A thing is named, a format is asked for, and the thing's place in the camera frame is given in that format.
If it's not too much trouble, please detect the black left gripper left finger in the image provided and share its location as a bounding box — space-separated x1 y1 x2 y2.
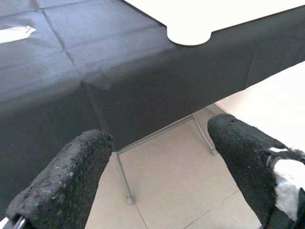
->
6 129 115 229

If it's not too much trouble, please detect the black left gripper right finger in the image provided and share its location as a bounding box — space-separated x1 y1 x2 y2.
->
207 114 305 229

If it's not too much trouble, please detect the white plastic table top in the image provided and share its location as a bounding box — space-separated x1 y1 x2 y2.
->
123 0 305 46

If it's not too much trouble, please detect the black tablecloth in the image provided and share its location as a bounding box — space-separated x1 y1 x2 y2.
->
0 0 305 214

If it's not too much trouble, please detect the clear tape patch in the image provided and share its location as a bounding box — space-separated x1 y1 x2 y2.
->
0 25 37 44

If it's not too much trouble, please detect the grey metal table frame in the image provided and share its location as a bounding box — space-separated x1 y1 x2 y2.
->
113 113 218 206

